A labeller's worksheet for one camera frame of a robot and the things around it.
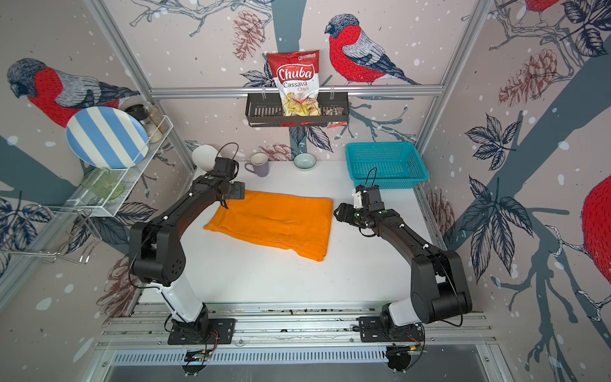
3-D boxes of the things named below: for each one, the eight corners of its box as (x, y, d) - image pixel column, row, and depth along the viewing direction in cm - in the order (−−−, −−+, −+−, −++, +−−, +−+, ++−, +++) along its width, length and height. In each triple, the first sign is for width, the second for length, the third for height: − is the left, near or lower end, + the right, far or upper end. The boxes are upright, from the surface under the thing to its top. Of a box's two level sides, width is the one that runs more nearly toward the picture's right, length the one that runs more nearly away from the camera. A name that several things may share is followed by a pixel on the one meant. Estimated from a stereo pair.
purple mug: (252, 176, 120) (247, 161, 112) (259, 166, 125) (255, 150, 116) (266, 180, 118) (262, 165, 110) (273, 170, 123) (270, 154, 114)
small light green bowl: (293, 170, 118) (293, 168, 116) (294, 156, 125) (294, 153, 123) (316, 170, 118) (316, 167, 116) (316, 155, 125) (316, 153, 123)
